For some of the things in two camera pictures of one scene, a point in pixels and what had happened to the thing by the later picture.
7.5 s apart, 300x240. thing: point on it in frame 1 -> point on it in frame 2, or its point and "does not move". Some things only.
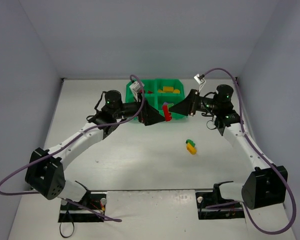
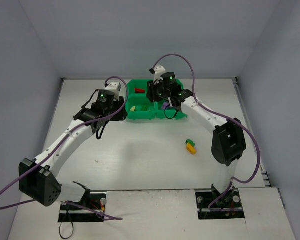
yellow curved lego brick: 192,150 does not move
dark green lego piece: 191,142 does not move
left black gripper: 142,111 -> 119,110
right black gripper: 193,103 -> 151,91
